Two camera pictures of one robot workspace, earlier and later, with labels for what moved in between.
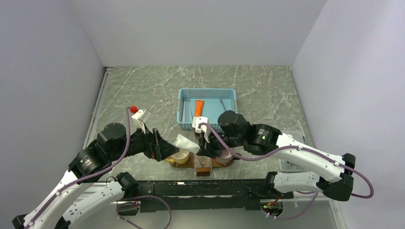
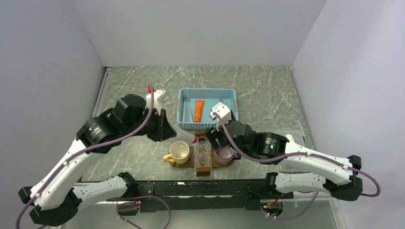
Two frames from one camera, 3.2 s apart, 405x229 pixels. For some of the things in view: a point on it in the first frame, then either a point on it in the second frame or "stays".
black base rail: (209, 194) stays
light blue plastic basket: (210, 102) stays
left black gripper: (164, 148) -> (164, 130)
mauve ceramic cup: (226, 157) stays
